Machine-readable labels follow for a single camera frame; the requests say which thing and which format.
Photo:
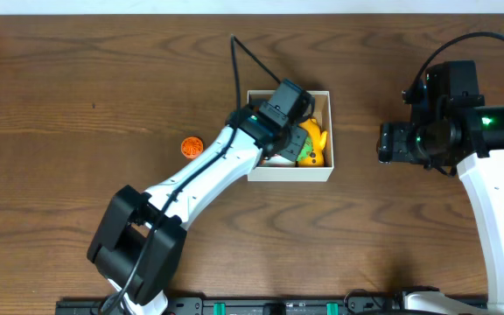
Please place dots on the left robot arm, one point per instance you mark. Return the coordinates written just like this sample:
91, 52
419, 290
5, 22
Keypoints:
139, 241

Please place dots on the orange lattice ball toy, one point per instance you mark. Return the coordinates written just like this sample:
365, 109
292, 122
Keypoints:
191, 147

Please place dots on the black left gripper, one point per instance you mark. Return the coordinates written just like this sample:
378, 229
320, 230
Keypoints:
298, 143

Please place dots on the yellow plastic toy figure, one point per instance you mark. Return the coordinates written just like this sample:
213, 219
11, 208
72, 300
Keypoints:
319, 139

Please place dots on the pink white duck toy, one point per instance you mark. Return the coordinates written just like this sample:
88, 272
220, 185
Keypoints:
277, 161

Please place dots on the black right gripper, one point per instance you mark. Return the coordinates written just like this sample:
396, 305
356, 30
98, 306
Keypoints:
393, 144

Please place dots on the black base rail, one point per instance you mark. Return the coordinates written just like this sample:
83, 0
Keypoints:
278, 306

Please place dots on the white cardboard box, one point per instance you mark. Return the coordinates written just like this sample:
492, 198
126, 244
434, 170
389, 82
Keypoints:
323, 114

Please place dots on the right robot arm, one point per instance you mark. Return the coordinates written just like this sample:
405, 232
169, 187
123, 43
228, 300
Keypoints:
451, 130

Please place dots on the green number ball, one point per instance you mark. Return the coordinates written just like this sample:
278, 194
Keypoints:
306, 150

